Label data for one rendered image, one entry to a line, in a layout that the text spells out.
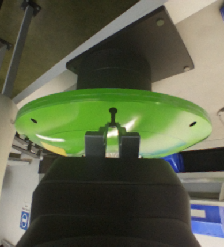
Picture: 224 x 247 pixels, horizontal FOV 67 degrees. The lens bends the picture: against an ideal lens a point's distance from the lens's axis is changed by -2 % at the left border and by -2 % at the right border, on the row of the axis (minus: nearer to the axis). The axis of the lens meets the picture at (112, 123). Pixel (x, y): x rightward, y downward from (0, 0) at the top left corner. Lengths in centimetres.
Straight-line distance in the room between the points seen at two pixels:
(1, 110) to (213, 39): 45
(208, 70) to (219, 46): 7
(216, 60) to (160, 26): 15
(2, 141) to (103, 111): 30
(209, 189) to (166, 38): 96
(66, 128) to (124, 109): 7
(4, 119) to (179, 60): 39
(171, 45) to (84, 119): 20
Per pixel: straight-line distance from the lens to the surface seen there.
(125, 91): 16
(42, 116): 20
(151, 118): 18
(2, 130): 44
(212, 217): 94
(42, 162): 100
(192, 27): 31
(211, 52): 36
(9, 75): 114
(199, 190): 116
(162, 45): 31
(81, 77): 31
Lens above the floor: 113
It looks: 19 degrees down
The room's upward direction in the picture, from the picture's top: 179 degrees counter-clockwise
